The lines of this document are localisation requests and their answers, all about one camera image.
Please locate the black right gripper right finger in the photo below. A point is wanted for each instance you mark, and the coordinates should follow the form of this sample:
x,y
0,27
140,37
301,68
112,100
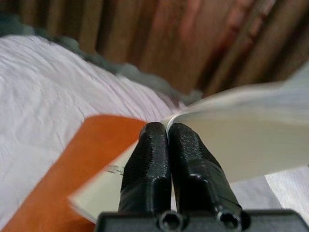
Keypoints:
x,y
193,169

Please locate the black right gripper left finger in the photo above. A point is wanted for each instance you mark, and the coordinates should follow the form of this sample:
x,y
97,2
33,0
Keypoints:
x,y
147,164

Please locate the large thin softcover book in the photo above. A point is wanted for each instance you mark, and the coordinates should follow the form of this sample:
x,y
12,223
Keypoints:
x,y
72,169

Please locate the pale grey wrinkled duvet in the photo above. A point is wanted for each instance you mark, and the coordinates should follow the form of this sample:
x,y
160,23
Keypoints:
x,y
48,84

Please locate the white quilted mattress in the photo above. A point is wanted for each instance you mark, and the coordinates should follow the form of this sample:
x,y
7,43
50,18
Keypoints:
x,y
289,191

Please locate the brown curtain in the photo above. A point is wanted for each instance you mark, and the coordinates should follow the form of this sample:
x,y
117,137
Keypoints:
x,y
169,36

